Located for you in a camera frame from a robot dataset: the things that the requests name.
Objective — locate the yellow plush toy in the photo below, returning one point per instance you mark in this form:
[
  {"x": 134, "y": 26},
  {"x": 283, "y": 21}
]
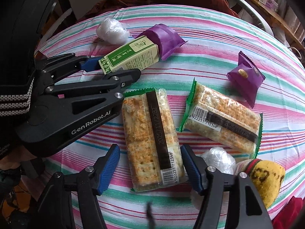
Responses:
[{"x": 266, "y": 179}]

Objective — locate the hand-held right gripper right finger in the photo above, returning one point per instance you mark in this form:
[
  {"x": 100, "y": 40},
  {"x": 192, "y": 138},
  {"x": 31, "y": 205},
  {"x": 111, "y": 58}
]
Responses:
[{"x": 191, "y": 169}]

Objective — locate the green and white carton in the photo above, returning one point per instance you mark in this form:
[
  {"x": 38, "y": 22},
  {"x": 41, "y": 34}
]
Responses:
[{"x": 128, "y": 54}]

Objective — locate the large purple snack packet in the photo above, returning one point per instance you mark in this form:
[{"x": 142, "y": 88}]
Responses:
[{"x": 164, "y": 38}]

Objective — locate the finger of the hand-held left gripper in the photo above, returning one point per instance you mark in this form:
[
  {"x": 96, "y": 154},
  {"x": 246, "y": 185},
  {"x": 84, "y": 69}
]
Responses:
[
  {"x": 128, "y": 76},
  {"x": 90, "y": 63}
]

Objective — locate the white plastic bag ball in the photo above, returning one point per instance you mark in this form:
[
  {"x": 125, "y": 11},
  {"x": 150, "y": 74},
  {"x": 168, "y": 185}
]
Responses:
[
  {"x": 110, "y": 31},
  {"x": 219, "y": 158}
]

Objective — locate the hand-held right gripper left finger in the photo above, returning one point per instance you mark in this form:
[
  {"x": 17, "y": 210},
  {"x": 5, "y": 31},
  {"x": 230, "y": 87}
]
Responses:
[{"x": 107, "y": 169}]

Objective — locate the small purple box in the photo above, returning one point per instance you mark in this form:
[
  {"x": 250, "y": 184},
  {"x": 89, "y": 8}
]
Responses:
[{"x": 272, "y": 2}]

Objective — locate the cracker packet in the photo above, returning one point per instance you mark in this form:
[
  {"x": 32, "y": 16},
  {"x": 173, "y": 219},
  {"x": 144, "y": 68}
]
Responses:
[
  {"x": 226, "y": 114},
  {"x": 143, "y": 136}
]

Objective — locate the maroon cloth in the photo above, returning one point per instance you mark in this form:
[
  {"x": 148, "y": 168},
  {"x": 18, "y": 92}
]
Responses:
[{"x": 190, "y": 0}]

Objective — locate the small purple snack packet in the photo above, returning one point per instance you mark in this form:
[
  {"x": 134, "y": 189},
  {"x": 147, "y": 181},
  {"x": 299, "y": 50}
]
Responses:
[{"x": 245, "y": 76}]

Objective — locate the striped tablecloth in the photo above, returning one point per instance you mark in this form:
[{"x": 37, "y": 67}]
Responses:
[{"x": 214, "y": 40}]

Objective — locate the red cloth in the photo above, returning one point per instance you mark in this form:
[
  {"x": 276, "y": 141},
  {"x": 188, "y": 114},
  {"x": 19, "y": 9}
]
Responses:
[{"x": 290, "y": 214}]

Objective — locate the wooden side shelf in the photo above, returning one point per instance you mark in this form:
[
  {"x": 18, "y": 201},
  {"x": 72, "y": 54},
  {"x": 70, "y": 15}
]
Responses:
[{"x": 281, "y": 21}]

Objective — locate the white chair armrest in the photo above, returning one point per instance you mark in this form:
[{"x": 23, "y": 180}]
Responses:
[{"x": 250, "y": 9}]

